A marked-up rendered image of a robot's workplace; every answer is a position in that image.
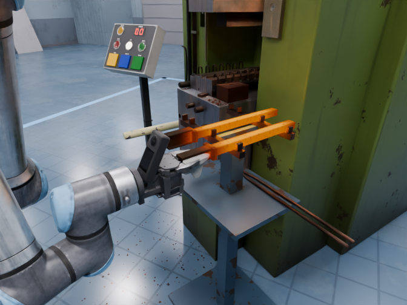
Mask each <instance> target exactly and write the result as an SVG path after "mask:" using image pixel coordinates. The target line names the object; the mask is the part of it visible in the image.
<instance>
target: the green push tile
mask: <svg viewBox="0 0 407 305"><path fill-rule="evenodd" d="M143 61H144V57H139V56H134V57H133V61H132V64H131V69H132V70H141V68H142V64H143Z"/></svg>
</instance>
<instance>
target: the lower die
mask: <svg viewBox="0 0 407 305"><path fill-rule="evenodd" d="M256 67H259V66H256ZM247 68H255V67H246V68H238V69H232V70H223V71H215V72H210V73H201V74H193V75H190V88H192V89H195V90H197V91H200V92H202V93H203V92H204V93H208V95H209V96H211V97H213V96H217V92H214V91H213V86H215V85H217V76H216V75H215V77H213V75H211V76H205V79H203V78H202V77H201V75H203V74H211V73H220V72H225V71H233V70H242V69H247ZM255 70H256V79H258V78H259V71H260V69H259V71H257V69H255ZM241 72H242V81H245V80H247V74H248V73H247V71H245V73H243V71H241ZM226 74H227V83H230V82H232V81H233V74H232V73H231V74H230V76H229V73H226ZM218 75H219V84H224V83H225V75H224V74H223V76H221V74H218ZM251 79H254V70H252V72H250V70H249V80H251ZM239 80H240V72H238V74H236V72H234V81H235V82H239ZM256 88H258V85H253V86H249V90H252V89H256Z"/></svg>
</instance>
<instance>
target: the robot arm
mask: <svg viewBox="0 0 407 305"><path fill-rule="evenodd" d="M24 1H25V0H0V305H45V304H46V303H48V302H49V301H50V300H51V299H53V298H54V297H55V296H57V295H58V294H59V293H61V292H62V291H63V290H64V289H66V288H67V287H69V285H71V284H72V283H74V282H76V281H78V279H80V278H81V277H93V276H96V275H99V274H101V273H102V272H103V271H105V270H106V269H107V268H108V267H109V266H110V265H111V263H112V261H113V258H114V242H113V239H112V237H111V231H110V225H109V222H108V215H109V214H112V213H114V212H117V211H120V210H121V209H124V208H126V207H129V206H131V205H134V204H136V203H138V204H139V205H142V204H144V203H145V200H144V199H145V198H147V197H151V196H152V195H156V196H157V197H158V196H160V197H158V198H162V197H163V198H164V199H165V200H166V199H168V198H171V197H174V196H176V195H179V194H181V193H183V192H184V178H183V177H182V174H185V175H186V174H190V173H191V174H192V175H193V177H194V178H195V179H196V178H198V177H200V175H201V172H202V167H203V164H204V162H205V161H206V160H208V158H209V157H210V154H208V153H204V154H201V155H198V156H195V157H192V158H189V159H186V160H183V163H181V161H178V158H177V157H176V154H179V153H182V152H185V151H188V150H190V149H188V150H178V151H171V152H167V153H165V150H166V148H167V146H168V143H169V141H170V138H169V137H168V136H166V135H165V134H164V133H162V132H161V131H158V130H152V133H151V136H150V138H149V140H148V143H147V145H146V148H145V151H144V153H143V156H142V158H141V161H140V163H139V166H138V168H137V169H136V168H130V169H128V168H127V167H126V166H123V167H120V168H116V169H112V170H110V171H107V172H103V173H101V174H97V175H94V176H91V177H87V178H85V179H81V180H78V181H75V182H71V183H66V184H64V185H62V186H59V187H57V188H54V189H52V190H51V191H50V194H49V199H50V206H51V211H52V215H53V220H54V222H55V226H56V229H57V230H58V232H60V233H65V236H66V237H65V238H64V239H63V240H61V241H59V242H57V243H56V244H54V245H53V246H50V247H49V248H47V249H46V250H43V248H42V246H41V245H40V244H39V243H38V241H37V239H36V238H35V236H34V234H33V232H32V230H31V228H30V226H29V224H28V222H27V220H26V218H25V216H24V214H23V212H22V210H23V209H25V208H27V207H29V206H31V205H34V204H36V203H37V202H38V201H40V200H42V199H43V198H45V197H46V195H47V194H48V181H47V178H46V175H45V173H43V172H42V168H41V166H40V164H39V163H38V162H37V161H36V160H35V159H33V158H30V157H29V156H27V155H26V151H25V140H24V129H23V123H22V112H21V101H20V95H19V84H18V73H17V66H16V56H15V45H14V39H13V27H12V25H13V11H18V10H20V9H22V8H23V5H24ZM164 153H165V154H164ZM161 192H162V193H161ZM163 194H164V195H163Z"/></svg>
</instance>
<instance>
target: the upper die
mask: <svg viewBox="0 0 407 305"><path fill-rule="evenodd" d="M264 3H265V0H188V4H189V12H207V13H228V12H263V10H264Z"/></svg>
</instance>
